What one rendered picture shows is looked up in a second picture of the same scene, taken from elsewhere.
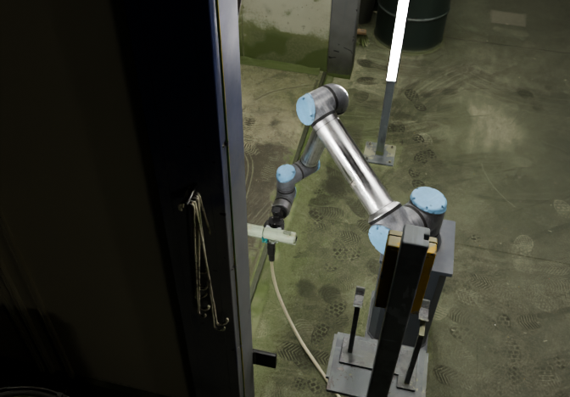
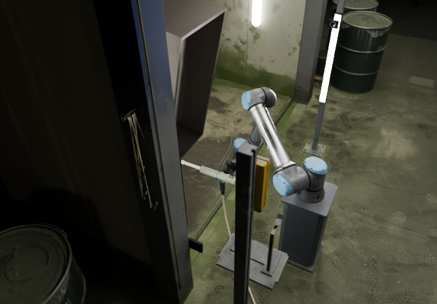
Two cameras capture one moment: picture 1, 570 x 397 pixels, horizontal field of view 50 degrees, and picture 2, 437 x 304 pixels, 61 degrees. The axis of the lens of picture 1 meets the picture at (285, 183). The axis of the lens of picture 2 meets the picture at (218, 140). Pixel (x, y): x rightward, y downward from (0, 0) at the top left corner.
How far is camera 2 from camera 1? 54 cm
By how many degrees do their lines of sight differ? 14
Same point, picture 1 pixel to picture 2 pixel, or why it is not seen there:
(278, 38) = (266, 76)
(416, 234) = (246, 148)
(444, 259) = (324, 206)
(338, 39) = (302, 79)
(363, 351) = not seen: hidden behind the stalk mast
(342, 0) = (305, 55)
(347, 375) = (231, 258)
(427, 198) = (314, 164)
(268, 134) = (248, 128)
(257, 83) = not seen: hidden behind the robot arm
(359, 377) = not seen: hidden behind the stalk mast
